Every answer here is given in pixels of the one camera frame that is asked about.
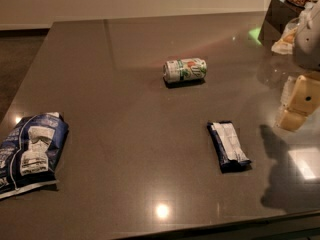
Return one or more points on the black box on counter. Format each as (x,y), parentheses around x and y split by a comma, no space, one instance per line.
(278,14)

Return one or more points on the dark blue snack packet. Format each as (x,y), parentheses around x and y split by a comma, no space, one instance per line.
(231,157)

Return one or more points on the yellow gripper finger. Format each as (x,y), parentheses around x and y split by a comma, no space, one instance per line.
(299,99)

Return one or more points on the white green 7up can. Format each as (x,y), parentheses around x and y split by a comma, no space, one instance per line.
(182,70)

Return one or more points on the blue white chip bag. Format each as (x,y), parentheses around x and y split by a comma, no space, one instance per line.
(30,154)

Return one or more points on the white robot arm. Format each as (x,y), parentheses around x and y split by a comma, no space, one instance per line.
(306,51)

